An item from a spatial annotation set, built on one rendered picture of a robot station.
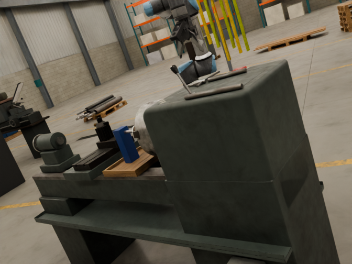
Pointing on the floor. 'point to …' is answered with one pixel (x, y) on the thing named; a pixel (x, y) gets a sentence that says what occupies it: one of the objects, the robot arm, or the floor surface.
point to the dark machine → (8, 169)
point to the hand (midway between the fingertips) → (191, 55)
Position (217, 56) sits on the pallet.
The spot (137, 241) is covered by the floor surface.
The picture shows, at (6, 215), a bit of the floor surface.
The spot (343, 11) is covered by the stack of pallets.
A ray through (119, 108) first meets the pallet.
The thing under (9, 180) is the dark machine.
